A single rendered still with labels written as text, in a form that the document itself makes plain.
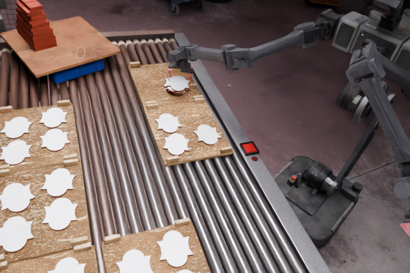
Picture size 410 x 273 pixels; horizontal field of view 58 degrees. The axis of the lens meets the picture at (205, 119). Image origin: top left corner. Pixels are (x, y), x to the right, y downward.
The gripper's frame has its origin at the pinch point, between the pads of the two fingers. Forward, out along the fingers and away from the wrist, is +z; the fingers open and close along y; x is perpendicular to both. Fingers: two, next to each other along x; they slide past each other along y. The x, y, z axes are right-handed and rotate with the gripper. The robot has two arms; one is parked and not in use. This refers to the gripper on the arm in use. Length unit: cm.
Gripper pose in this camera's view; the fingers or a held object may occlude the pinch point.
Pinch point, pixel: (179, 78)
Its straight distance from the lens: 212.8
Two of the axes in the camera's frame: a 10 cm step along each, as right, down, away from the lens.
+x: 0.4, -6.5, 7.6
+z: -1.4, 7.5, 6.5
